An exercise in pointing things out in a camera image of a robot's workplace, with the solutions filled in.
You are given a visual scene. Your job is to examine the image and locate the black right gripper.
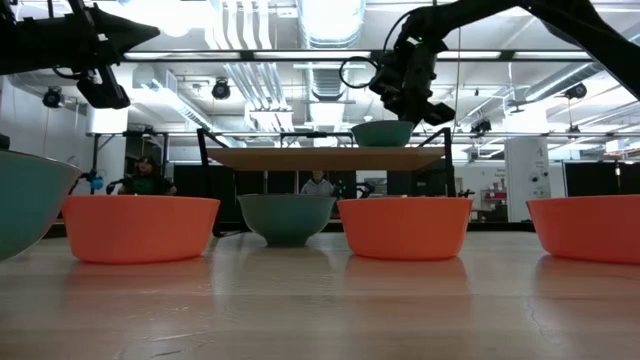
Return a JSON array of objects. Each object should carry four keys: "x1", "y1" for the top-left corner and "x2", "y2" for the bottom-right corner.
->
[{"x1": 394, "y1": 37, "x2": 457, "y2": 127}]

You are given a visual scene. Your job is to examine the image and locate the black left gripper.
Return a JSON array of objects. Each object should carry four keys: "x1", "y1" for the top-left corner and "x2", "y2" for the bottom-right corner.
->
[{"x1": 47, "y1": 0, "x2": 161, "y2": 72}]

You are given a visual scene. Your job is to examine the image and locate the orange plastic mini bowl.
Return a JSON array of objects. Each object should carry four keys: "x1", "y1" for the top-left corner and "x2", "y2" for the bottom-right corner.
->
[
  {"x1": 337, "y1": 196, "x2": 474, "y2": 262},
  {"x1": 526, "y1": 194, "x2": 640, "y2": 265},
  {"x1": 61, "y1": 194, "x2": 221, "y2": 265}
]

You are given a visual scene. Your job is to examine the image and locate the teal bowl with patterned inside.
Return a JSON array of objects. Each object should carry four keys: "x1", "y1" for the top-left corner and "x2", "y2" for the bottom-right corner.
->
[
  {"x1": 0, "y1": 148, "x2": 84, "y2": 262},
  {"x1": 237, "y1": 193, "x2": 337, "y2": 248},
  {"x1": 349, "y1": 119, "x2": 416, "y2": 149}
]

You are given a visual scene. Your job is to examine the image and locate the black ceiling spotlight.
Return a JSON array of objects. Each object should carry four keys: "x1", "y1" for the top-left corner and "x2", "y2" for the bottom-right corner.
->
[
  {"x1": 41, "y1": 86, "x2": 65, "y2": 110},
  {"x1": 211, "y1": 77, "x2": 232, "y2": 101},
  {"x1": 563, "y1": 82, "x2": 589, "y2": 101}
]

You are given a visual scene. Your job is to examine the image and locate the red storage rack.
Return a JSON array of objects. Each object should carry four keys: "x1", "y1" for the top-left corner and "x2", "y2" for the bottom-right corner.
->
[{"x1": 481, "y1": 187, "x2": 509, "y2": 221}]

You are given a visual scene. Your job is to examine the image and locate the wooden riser shelf black legs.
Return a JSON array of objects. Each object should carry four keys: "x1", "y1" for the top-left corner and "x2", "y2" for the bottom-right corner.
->
[{"x1": 196, "y1": 127, "x2": 457, "y2": 239}]

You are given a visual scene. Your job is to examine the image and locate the white pillar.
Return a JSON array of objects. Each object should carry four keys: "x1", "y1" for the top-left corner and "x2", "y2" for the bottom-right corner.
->
[{"x1": 504, "y1": 137, "x2": 551, "y2": 223}]

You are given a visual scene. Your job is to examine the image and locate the person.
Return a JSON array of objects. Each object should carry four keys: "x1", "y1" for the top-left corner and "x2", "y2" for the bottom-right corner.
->
[
  {"x1": 118, "y1": 155, "x2": 177, "y2": 196},
  {"x1": 299, "y1": 170, "x2": 335, "y2": 196}
]

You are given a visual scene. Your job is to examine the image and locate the blue background robot part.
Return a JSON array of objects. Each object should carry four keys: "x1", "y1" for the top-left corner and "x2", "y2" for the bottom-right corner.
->
[{"x1": 83, "y1": 169, "x2": 106, "y2": 195}]

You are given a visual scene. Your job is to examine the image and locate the black partition panel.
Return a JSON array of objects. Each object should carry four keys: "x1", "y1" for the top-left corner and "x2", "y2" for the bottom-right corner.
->
[{"x1": 563, "y1": 160, "x2": 640, "y2": 196}]

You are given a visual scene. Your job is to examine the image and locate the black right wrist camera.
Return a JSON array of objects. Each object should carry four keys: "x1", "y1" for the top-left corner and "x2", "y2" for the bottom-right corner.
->
[{"x1": 368, "y1": 62, "x2": 404, "y2": 105}]

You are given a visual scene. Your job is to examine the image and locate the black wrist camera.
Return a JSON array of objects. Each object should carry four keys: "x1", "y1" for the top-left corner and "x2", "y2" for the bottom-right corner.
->
[
  {"x1": 76, "y1": 67, "x2": 132, "y2": 110},
  {"x1": 368, "y1": 62, "x2": 404, "y2": 105}
]

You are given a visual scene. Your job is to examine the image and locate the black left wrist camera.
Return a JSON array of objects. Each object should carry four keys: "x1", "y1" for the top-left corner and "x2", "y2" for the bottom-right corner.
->
[{"x1": 76, "y1": 67, "x2": 132, "y2": 110}]

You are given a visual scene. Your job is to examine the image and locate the black right camera cable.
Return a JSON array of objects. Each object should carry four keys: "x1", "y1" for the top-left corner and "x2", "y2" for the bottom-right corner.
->
[{"x1": 338, "y1": 54, "x2": 384, "y2": 91}]

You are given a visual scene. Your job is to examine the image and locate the black overhead frame bar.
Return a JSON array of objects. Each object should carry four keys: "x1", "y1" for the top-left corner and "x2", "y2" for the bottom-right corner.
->
[{"x1": 122, "y1": 48, "x2": 594, "y2": 63}]

